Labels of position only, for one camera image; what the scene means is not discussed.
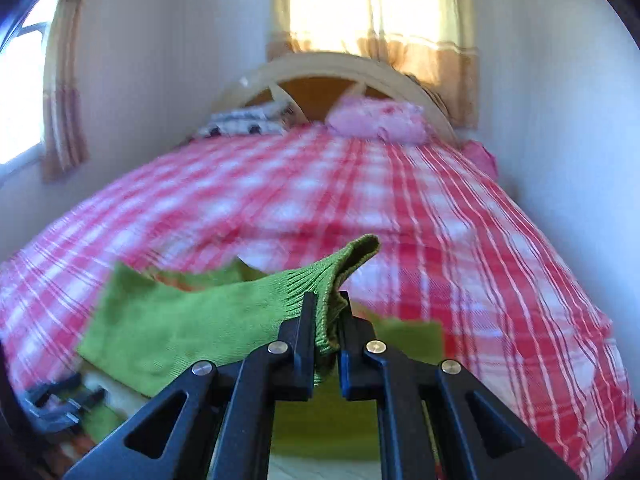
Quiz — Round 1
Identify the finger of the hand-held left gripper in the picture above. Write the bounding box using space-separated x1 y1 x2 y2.
62 389 107 412

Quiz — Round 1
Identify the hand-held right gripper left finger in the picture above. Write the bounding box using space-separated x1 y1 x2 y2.
64 291 319 480

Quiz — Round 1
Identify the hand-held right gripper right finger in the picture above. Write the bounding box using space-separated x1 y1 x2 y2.
338 291 581 480

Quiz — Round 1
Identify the green striped knit sweater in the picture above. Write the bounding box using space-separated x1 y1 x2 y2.
76 234 446 463

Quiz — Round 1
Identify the red plaid bed sheet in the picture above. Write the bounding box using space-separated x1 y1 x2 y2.
0 124 632 480

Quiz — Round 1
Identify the black and white patterned pillow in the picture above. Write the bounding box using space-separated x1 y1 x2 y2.
196 101 302 139

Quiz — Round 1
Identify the pink cloth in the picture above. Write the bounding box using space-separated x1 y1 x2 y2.
462 140 501 182

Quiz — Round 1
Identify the pink pillow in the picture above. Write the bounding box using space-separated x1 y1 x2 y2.
325 94 432 144

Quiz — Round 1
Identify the cream wooden headboard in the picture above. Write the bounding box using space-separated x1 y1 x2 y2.
209 52 459 147

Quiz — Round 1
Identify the beige side curtain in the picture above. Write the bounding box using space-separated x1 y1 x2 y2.
42 0 97 182

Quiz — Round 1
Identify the side window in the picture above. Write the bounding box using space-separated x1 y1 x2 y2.
0 0 65 173

